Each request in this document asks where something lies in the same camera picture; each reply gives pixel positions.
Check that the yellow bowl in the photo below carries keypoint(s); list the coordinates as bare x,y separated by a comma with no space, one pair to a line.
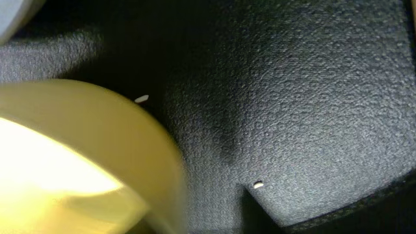
79,158

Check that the white round plate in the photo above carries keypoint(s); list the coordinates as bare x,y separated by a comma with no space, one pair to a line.
15,14

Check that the round black tray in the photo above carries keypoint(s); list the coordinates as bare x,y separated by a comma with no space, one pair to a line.
292,116

